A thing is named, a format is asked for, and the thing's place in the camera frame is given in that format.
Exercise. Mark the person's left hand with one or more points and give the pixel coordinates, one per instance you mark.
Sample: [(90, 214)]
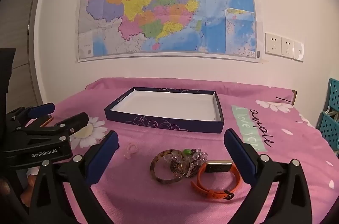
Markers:
[(27, 187)]

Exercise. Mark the white wall socket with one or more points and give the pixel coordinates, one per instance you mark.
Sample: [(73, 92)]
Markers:
[(288, 48), (273, 44)]

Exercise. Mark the tortoiseshell bangle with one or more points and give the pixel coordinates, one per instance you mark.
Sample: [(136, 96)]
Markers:
[(155, 172)]

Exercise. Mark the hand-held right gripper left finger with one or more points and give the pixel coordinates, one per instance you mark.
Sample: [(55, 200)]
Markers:
[(102, 157)]

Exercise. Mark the grey door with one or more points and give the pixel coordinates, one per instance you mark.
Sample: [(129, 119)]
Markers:
[(18, 28)]

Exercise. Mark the orange smartwatch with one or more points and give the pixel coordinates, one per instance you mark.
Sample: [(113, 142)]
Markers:
[(218, 167)]

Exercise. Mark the colourful wall map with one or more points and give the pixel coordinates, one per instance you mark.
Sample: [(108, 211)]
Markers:
[(159, 1)]

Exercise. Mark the orange cased phone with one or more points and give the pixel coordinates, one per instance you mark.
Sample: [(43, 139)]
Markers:
[(46, 120)]

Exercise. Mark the teal plastic basket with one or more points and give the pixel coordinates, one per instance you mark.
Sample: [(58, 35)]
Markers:
[(328, 126)]

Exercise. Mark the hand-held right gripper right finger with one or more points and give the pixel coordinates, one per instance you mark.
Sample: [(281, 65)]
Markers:
[(239, 157)]

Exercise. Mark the white wall switch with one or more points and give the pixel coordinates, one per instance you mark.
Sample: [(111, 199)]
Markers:
[(298, 51)]

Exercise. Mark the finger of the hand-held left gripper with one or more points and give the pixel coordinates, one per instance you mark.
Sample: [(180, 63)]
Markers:
[(76, 119), (41, 108)]

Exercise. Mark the purple box lid tray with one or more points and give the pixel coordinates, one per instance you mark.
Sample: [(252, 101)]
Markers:
[(169, 104)]

